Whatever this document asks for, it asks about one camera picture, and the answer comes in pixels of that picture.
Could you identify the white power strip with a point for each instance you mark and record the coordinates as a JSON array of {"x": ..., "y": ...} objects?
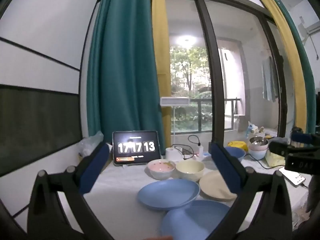
[{"x": 200, "y": 150}]

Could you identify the narrow teal curtain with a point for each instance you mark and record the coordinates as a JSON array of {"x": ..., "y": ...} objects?
[{"x": 306, "y": 62}]

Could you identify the narrow yellow curtain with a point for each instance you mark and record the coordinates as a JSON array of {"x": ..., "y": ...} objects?
[{"x": 287, "y": 42}]

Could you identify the air conditioner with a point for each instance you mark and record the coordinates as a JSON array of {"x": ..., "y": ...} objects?
[{"x": 313, "y": 27}]

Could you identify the pale yellow bag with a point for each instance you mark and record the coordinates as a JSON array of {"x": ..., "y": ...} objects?
[{"x": 273, "y": 160}]

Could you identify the wide yellow curtain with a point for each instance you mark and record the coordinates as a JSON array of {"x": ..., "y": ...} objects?
[{"x": 160, "y": 42}]

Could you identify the clear plastic bag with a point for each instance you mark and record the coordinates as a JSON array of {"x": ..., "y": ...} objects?
[{"x": 90, "y": 143}]

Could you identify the balcony railing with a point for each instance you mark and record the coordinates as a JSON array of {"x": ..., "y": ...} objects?
[{"x": 200, "y": 115}]

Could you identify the blue plate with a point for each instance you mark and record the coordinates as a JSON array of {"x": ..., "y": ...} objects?
[
  {"x": 192, "y": 222},
  {"x": 167, "y": 193}
]

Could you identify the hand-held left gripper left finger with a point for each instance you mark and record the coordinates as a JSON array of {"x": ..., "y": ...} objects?
[{"x": 96, "y": 165}]

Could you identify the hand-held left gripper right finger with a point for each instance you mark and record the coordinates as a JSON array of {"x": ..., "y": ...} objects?
[{"x": 223, "y": 165}]

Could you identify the dark sliding door frame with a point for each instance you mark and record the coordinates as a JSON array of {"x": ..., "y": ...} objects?
[{"x": 215, "y": 67}]

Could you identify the white phone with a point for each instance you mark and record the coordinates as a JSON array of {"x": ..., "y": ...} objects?
[{"x": 292, "y": 177}]

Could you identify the cream bowl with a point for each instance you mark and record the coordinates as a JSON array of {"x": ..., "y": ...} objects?
[{"x": 190, "y": 171}]

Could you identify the beige plate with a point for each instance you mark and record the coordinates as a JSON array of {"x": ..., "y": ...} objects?
[{"x": 215, "y": 186}]

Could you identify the white desk lamp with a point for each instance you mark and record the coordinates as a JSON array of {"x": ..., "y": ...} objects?
[{"x": 175, "y": 101}]

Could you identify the hanging pale blue clothes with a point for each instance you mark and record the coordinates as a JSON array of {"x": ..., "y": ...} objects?
[{"x": 269, "y": 80}]

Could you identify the pale pink bowl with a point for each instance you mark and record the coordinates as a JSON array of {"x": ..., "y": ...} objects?
[{"x": 257, "y": 148}]

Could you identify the tablet with clock display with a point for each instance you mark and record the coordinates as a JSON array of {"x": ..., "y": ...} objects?
[{"x": 136, "y": 147}]

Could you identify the yellow packet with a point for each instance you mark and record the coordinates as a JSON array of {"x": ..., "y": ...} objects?
[{"x": 237, "y": 145}]

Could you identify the pink strawberry bowl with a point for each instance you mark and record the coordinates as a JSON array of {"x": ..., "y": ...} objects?
[{"x": 160, "y": 170}]

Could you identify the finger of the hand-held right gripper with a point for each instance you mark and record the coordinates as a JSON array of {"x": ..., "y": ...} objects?
[
  {"x": 300, "y": 165},
  {"x": 301, "y": 138}
]

